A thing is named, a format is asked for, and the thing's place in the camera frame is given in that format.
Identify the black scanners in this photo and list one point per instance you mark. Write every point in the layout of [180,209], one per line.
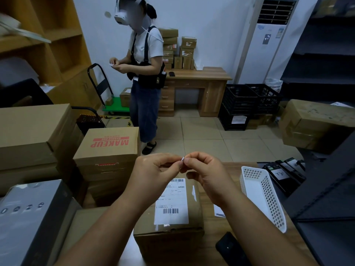
[278,175]

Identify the stack of white stickers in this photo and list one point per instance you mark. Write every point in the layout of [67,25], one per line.
[218,211]

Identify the medium taped cardboard box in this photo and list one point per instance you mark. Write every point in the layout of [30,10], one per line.
[125,98]

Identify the person's left forearm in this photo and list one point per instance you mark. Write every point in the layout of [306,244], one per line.
[105,235]

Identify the black flat device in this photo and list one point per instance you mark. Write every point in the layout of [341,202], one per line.
[302,164]
[296,164]
[289,170]

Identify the brown taped cardboard parcel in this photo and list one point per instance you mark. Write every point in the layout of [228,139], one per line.
[169,241]

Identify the person's left hand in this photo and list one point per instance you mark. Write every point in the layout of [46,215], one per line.
[152,177]

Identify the grey product box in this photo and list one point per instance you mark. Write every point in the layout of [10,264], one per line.
[30,218]

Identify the stack of small cardboard boxes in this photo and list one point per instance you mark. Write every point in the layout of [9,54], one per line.
[172,44]

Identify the black plastic crates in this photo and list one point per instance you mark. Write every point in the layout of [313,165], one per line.
[227,123]

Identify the white perforated plastic tray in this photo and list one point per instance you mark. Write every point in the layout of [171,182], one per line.
[258,193]

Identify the tiny cardboard box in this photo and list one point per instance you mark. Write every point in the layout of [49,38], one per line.
[109,101]

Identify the black handheld scanner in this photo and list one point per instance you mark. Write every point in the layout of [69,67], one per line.
[230,252]

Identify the white plastic bag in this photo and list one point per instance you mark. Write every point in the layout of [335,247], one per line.
[274,85]

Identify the black plastic crate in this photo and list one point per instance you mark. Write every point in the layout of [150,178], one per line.
[267,98]
[238,98]

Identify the wooden drawer desk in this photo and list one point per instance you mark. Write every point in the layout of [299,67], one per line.
[210,91]

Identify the small plain cardboard box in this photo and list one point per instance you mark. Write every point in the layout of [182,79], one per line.
[83,224]

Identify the large wrapped cardboard box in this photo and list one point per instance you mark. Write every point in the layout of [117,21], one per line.
[313,121]

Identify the green platform trolley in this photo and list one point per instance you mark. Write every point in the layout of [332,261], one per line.
[119,108]

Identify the white standing air conditioner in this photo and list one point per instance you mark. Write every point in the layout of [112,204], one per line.
[266,52]

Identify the dark metal shelf rack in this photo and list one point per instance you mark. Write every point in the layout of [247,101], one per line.
[319,66]
[327,213]

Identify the grey soft parcel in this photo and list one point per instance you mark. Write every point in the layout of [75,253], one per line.
[16,72]

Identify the black office chair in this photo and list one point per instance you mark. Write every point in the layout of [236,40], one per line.
[25,94]

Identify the stack of large cardboard boxes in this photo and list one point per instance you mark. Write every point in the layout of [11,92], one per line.
[61,52]

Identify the person's right hand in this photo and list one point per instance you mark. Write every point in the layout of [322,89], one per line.
[213,180]

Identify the red printed cardboard box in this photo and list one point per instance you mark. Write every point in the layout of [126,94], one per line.
[108,144]

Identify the crumpled white bag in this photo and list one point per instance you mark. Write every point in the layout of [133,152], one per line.
[16,27]

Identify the person's right forearm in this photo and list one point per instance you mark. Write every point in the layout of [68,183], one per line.
[260,235]

